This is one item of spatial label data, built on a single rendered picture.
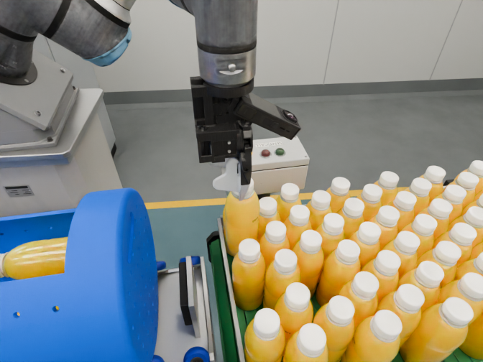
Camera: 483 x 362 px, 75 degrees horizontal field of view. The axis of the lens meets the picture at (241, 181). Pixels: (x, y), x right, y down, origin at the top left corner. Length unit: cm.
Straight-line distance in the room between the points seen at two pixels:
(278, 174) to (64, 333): 52
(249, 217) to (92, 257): 27
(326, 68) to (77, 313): 324
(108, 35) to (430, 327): 83
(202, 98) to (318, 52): 295
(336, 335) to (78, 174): 66
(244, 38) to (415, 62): 350
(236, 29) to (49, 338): 42
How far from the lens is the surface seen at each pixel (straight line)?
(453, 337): 64
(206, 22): 39
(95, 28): 80
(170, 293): 73
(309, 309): 57
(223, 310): 73
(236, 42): 40
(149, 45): 323
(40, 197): 91
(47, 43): 204
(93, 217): 46
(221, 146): 47
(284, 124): 48
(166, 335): 69
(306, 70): 341
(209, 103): 44
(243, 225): 59
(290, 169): 76
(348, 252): 61
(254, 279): 61
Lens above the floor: 155
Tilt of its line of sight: 41 degrees down
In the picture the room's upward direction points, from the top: straight up
